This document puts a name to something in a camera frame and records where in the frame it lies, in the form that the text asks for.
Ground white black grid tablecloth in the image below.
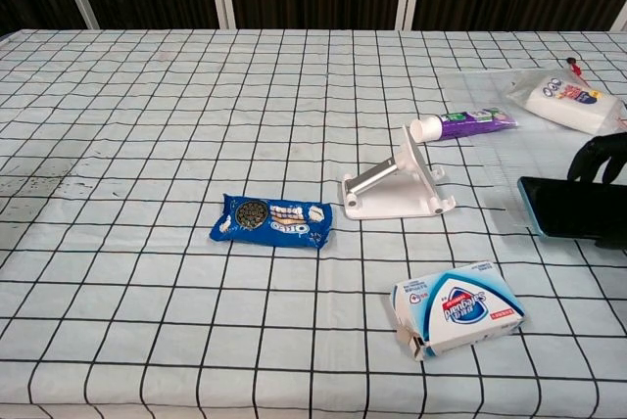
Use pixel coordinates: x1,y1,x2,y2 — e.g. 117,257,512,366
0,28,627,419

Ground white tissue pack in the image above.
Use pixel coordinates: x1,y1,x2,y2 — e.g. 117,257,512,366
506,73,627,135

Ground white blue Safeguard soap box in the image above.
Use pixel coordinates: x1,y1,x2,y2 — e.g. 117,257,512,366
390,261,528,363

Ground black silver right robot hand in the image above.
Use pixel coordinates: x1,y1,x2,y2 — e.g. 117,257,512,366
567,132,627,188

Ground white folding phone stand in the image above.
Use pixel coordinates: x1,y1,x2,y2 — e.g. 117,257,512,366
341,123,457,220

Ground blue Oreo cookie pack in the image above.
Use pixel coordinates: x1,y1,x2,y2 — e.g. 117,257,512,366
209,193,334,250

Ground black smartphone with blue edge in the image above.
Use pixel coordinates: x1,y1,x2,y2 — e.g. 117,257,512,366
517,176,627,244

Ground purple toothpaste tube white cap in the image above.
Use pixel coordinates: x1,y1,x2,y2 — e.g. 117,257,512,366
410,106,519,143

